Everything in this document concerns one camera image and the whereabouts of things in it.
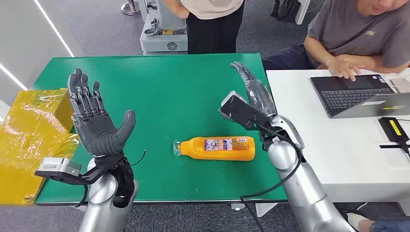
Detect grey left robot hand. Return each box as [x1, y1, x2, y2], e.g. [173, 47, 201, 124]
[67, 68, 136, 158]

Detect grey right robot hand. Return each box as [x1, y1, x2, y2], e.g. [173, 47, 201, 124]
[230, 61, 278, 117]

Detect orange plastic bottle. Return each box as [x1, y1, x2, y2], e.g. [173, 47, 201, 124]
[173, 136, 256, 162]

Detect yellow film-wrapped cardboard box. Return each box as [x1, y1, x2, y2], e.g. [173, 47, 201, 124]
[0, 88, 80, 205]

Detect standing person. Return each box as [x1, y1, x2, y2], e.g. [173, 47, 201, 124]
[161, 0, 246, 55]

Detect person's hand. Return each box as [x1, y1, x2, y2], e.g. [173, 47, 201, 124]
[325, 58, 366, 82]

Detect black bags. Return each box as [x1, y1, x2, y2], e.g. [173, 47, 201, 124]
[270, 0, 302, 22]

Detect dark grey laptop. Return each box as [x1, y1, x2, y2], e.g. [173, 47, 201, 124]
[310, 74, 410, 119]

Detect white panel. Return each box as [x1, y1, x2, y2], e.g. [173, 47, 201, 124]
[294, 0, 311, 26]

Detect grey machine base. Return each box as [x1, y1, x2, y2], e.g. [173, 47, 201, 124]
[139, 0, 189, 56]

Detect seated person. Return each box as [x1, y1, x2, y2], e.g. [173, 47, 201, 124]
[262, 0, 410, 79]

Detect metal stanchion base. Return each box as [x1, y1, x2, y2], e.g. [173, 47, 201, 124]
[120, 0, 142, 15]

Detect black power adapter yellow label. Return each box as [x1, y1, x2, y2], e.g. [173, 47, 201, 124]
[378, 117, 410, 151]

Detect pale phone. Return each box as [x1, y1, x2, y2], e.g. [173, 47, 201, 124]
[389, 77, 410, 93]

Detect person's foot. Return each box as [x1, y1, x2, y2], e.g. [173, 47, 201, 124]
[337, 209, 410, 232]

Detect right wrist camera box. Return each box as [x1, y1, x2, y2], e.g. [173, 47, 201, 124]
[219, 90, 273, 131]

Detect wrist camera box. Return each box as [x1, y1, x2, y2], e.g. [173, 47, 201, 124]
[34, 157, 83, 185]
[219, 90, 273, 131]

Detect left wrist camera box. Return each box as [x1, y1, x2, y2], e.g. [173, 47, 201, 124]
[34, 157, 83, 185]

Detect thin black wire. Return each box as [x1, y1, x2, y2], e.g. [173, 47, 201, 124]
[130, 148, 146, 167]

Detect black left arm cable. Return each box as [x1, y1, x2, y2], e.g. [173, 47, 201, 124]
[75, 184, 89, 208]

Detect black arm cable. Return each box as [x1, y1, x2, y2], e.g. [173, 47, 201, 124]
[75, 184, 89, 208]
[239, 123, 303, 232]

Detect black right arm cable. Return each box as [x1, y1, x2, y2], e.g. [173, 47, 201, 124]
[239, 123, 303, 232]

